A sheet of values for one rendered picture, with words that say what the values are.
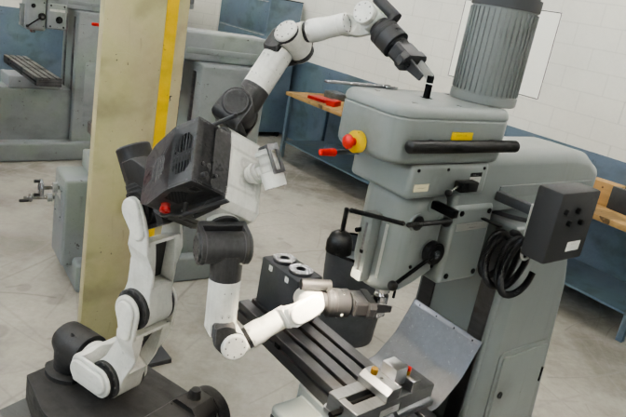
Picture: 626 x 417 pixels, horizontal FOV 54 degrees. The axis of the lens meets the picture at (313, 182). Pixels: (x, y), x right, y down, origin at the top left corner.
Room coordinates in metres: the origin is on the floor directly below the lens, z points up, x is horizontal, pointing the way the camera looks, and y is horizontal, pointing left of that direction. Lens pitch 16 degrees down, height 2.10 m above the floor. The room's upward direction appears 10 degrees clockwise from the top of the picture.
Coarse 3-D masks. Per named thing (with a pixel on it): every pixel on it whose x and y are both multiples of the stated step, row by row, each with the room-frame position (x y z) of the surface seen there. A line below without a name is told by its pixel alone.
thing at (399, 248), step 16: (368, 192) 1.75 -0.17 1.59; (384, 192) 1.69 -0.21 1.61; (368, 208) 1.73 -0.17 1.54; (384, 208) 1.68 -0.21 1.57; (400, 208) 1.65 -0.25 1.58; (416, 208) 1.65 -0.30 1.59; (384, 224) 1.67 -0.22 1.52; (384, 240) 1.66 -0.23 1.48; (400, 240) 1.64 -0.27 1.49; (416, 240) 1.67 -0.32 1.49; (384, 256) 1.65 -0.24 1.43; (400, 256) 1.64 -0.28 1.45; (416, 256) 1.68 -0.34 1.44; (384, 272) 1.65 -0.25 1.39; (400, 272) 1.65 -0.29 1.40; (416, 272) 1.69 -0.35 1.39; (384, 288) 1.67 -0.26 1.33; (400, 288) 1.70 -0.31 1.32
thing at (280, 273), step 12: (264, 264) 2.16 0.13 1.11; (276, 264) 2.12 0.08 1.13; (288, 264) 2.13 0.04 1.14; (300, 264) 2.13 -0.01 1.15; (264, 276) 2.15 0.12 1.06; (276, 276) 2.10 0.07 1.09; (288, 276) 2.05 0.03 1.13; (300, 276) 2.05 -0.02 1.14; (312, 276) 2.07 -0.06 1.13; (264, 288) 2.14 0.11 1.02; (276, 288) 2.09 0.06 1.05; (288, 288) 2.04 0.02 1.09; (264, 300) 2.13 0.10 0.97; (276, 300) 2.08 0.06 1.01; (288, 300) 2.03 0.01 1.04
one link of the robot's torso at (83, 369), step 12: (84, 348) 1.98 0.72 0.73; (96, 348) 1.97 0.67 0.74; (108, 348) 2.02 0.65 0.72; (72, 360) 1.93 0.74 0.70; (84, 360) 1.90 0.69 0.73; (96, 360) 1.97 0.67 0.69; (72, 372) 1.92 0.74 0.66; (84, 372) 1.88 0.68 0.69; (96, 372) 1.86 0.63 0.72; (144, 372) 1.97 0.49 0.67; (84, 384) 1.88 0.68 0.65; (96, 384) 1.85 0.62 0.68; (108, 384) 1.83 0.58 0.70
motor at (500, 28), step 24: (480, 0) 1.86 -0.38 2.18; (504, 0) 1.82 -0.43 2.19; (528, 0) 1.82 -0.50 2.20; (480, 24) 1.85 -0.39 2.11; (504, 24) 1.82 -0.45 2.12; (528, 24) 1.84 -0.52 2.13; (480, 48) 1.84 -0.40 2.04; (504, 48) 1.82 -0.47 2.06; (528, 48) 1.86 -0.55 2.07; (456, 72) 1.90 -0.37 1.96; (480, 72) 1.83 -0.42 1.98; (504, 72) 1.82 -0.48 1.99; (456, 96) 1.86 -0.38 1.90; (480, 96) 1.82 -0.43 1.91; (504, 96) 1.83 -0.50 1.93
